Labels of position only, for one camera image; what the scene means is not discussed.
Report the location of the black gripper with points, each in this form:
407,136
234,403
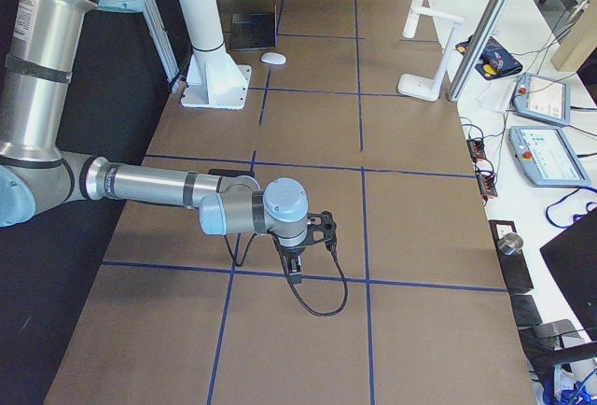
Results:
289,251

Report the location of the white computer mouse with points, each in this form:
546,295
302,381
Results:
273,58

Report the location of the grey laptop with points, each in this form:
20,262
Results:
254,30

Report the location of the white mounting pillar with base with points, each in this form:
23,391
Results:
213,79

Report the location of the black power strip orange sockets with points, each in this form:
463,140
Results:
483,169

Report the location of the silver metal cup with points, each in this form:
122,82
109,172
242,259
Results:
510,244

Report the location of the lower teach pendant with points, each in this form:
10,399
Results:
546,157

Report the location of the teach pendant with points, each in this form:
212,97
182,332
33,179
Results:
546,157
543,99

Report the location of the black monitor corner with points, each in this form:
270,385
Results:
571,261

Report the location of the blue patterned pouch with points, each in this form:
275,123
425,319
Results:
496,62

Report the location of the upper teach pendant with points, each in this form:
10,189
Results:
543,99

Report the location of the wooden board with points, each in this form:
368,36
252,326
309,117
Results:
580,41

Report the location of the aluminium frame post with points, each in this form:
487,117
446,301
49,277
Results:
478,42

